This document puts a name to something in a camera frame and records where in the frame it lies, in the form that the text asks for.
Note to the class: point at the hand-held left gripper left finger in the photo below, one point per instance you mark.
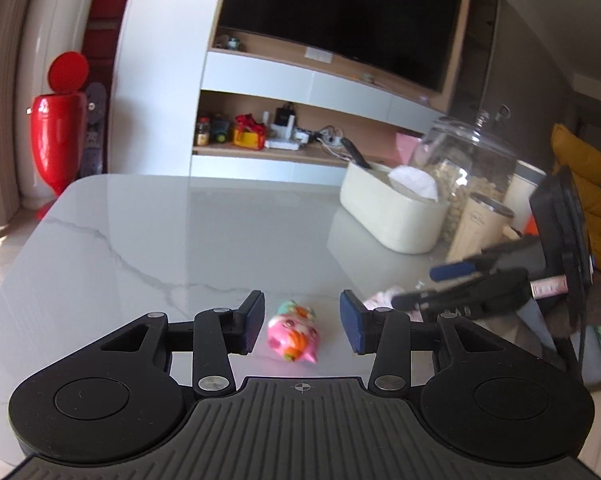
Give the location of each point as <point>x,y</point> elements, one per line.
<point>253,321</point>

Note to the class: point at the white thermos bottle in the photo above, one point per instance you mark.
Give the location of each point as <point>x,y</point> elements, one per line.
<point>523,190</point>

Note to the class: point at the white wooden television cabinet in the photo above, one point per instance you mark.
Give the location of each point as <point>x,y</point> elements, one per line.
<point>260,77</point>

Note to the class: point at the small spice jar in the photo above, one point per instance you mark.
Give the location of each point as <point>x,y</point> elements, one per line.
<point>203,132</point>

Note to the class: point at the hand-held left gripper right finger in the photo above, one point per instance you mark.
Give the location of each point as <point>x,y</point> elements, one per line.
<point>353,321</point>

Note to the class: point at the cream storage box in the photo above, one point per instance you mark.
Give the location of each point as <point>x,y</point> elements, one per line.
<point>385,215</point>

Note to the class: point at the white wall socket plate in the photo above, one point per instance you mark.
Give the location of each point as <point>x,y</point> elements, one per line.
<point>319,55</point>

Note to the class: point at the yellow cushion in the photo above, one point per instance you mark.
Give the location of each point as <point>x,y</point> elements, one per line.
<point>598,180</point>

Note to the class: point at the red trash can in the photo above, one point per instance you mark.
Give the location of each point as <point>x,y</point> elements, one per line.
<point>58,130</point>

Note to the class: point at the large glass jar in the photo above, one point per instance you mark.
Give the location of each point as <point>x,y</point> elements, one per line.
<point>465,155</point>

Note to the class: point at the white tissue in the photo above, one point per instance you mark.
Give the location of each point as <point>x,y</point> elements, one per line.
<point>414,182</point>

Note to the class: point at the cream ribbed pitcher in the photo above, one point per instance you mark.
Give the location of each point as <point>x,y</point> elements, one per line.
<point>478,230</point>

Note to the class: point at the pink paper bag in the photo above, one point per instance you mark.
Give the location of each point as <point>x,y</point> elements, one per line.
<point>408,145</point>

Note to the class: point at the small shelf ornaments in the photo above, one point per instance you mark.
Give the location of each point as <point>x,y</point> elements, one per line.
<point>230,42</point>

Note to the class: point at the pink round toy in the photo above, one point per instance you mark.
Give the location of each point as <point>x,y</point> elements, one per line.
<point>293,332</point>

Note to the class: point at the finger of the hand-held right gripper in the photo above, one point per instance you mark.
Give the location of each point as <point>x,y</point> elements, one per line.
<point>453,270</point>
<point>480,297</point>

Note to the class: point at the black and white device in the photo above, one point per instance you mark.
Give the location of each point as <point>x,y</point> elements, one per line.
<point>284,120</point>

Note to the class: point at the black television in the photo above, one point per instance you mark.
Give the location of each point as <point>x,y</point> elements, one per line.
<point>340,15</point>

